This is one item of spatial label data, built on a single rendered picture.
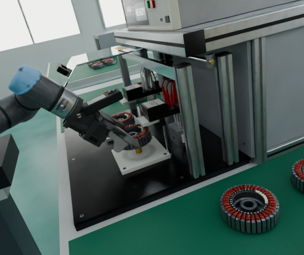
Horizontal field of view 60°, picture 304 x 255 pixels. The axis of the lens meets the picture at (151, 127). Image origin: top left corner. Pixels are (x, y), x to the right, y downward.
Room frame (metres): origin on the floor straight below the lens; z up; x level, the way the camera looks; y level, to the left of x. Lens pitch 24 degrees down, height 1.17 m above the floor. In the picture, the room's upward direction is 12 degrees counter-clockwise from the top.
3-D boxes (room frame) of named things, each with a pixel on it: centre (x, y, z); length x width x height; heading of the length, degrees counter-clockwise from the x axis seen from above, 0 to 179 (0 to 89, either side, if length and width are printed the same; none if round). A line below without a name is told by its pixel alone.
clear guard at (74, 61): (0.95, 0.11, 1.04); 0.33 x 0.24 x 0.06; 105
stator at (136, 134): (0.72, 0.06, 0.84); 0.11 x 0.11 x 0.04
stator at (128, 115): (0.95, 0.11, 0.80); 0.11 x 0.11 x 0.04
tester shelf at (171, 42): (0.91, -0.23, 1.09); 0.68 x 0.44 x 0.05; 15
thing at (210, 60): (0.88, -0.09, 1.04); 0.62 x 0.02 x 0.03; 15
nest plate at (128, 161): (0.72, 0.05, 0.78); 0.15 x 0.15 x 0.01; 15
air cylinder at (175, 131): (0.75, -0.09, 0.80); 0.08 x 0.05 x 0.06; 15
